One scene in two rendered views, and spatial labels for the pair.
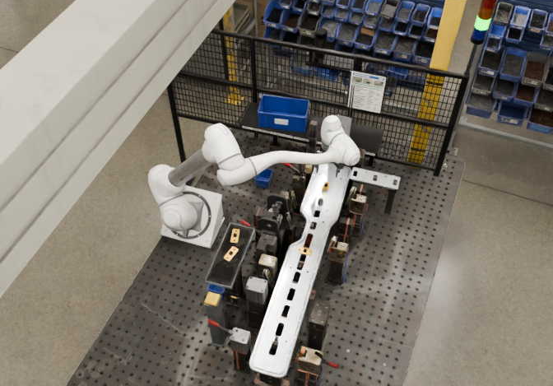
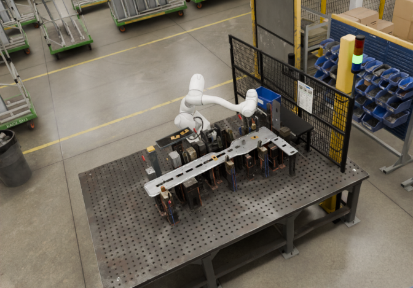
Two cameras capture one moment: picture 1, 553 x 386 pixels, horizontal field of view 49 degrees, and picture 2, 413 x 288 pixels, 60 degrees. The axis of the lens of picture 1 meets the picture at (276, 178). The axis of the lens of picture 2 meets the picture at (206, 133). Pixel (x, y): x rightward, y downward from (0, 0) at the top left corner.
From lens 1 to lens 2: 212 cm
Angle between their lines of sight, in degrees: 37
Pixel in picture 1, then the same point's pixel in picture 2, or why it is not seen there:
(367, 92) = (305, 97)
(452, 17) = (343, 53)
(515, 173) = not seen: outside the picture
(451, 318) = (312, 269)
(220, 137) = (194, 78)
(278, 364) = (154, 191)
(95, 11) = not seen: outside the picture
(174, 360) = (138, 179)
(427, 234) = (303, 195)
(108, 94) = not seen: outside the picture
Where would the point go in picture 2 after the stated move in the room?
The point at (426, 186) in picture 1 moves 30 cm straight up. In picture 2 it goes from (329, 174) to (332, 150)
